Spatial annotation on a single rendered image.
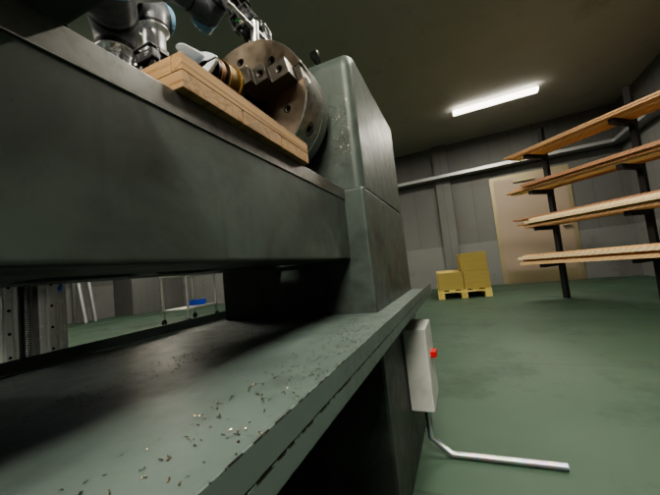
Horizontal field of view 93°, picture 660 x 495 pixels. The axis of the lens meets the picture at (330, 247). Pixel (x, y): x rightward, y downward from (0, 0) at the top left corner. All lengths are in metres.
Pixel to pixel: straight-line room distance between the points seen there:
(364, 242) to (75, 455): 0.65
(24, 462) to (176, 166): 0.27
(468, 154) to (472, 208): 1.16
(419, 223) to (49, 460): 7.23
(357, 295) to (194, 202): 0.54
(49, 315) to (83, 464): 0.91
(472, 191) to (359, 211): 6.61
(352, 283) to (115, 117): 0.63
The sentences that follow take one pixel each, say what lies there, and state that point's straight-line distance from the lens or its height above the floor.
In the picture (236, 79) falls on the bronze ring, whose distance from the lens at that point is 0.77.
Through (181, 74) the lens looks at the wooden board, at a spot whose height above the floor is 0.88.
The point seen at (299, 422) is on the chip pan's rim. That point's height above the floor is 0.55.
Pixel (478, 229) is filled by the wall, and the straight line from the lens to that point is 7.27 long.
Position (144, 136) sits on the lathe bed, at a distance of 0.36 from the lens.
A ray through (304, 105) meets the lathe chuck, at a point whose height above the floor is 1.03.
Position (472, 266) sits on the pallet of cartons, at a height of 0.47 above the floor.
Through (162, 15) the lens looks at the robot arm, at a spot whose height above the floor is 1.71.
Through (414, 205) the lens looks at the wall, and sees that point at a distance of 7.44.
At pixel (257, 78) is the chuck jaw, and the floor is 1.09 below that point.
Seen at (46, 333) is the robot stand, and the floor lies 0.57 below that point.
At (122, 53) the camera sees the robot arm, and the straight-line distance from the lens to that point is 1.11.
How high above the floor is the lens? 0.66
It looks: 4 degrees up
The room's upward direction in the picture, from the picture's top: 6 degrees counter-clockwise
